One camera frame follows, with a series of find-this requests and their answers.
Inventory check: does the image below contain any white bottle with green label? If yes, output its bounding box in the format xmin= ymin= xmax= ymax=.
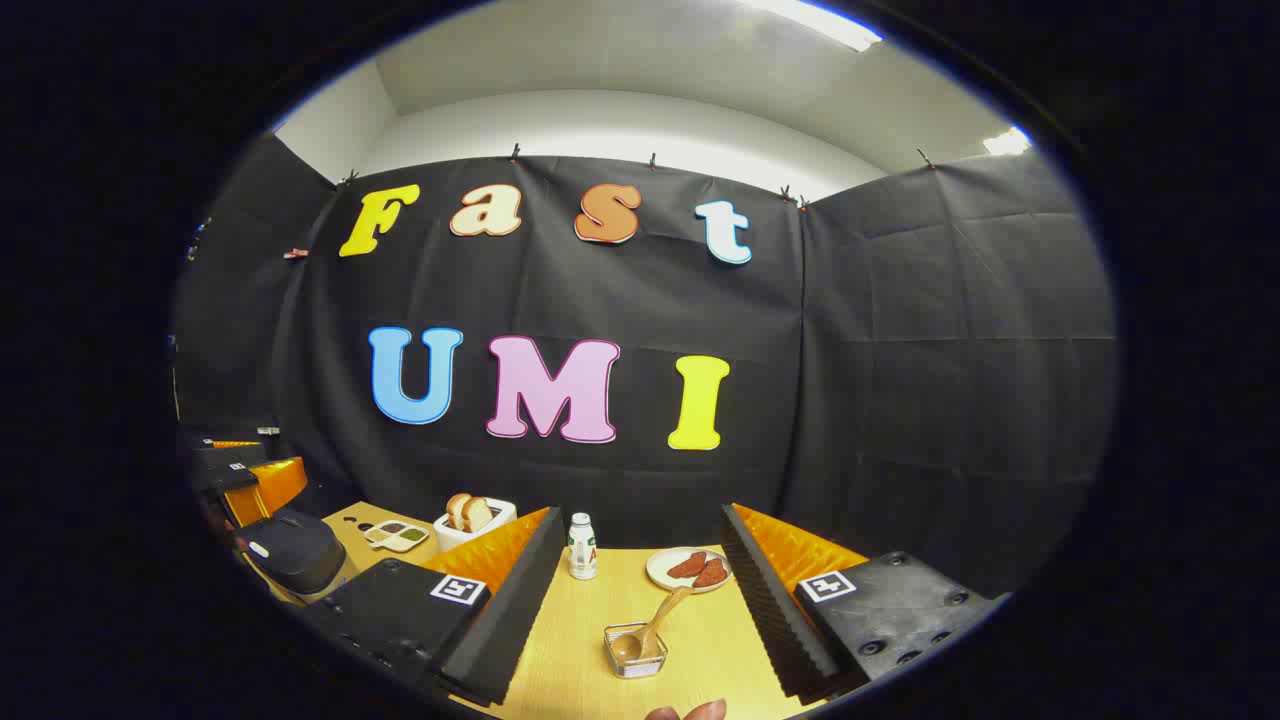
xmin=567 ymin=512 xmax=599 ymax=581

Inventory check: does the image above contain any white round plate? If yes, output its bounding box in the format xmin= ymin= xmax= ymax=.
xmin=646 ymin=546 xmax=734 ymax=594

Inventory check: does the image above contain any dark grey rice cooker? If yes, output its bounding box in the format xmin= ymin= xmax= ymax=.
xmin=232 ymin=508 xmax=351 ymax=606

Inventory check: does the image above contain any white toaster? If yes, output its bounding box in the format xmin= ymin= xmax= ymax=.
xmin=433 ymin=497 xmax=518 ymax=553

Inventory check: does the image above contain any white divided grain tray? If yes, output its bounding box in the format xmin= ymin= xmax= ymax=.
xmin=363 ymin=520 xmax=431 ymax=554

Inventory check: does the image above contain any wooden spoon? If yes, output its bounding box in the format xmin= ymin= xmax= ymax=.
xmin=610 ymin=585 xmax=693 ymax=663

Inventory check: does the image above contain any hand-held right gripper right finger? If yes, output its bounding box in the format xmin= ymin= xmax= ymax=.
xmin=720 ymin=503 xmax=1011 ymax=706

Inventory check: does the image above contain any black backdrop cloth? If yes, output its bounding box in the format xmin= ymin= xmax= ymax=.
xmin=170 ymin=135 xmax=1119 ymax=601

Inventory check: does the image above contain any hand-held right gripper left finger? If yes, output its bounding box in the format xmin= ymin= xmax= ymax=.
xmin=300 ymin=505 xmax=568 ymax=709

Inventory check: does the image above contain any clear wire chopstick holder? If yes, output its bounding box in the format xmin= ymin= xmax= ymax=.
xmin=603 ymin=622 xmax=669 ymax=680

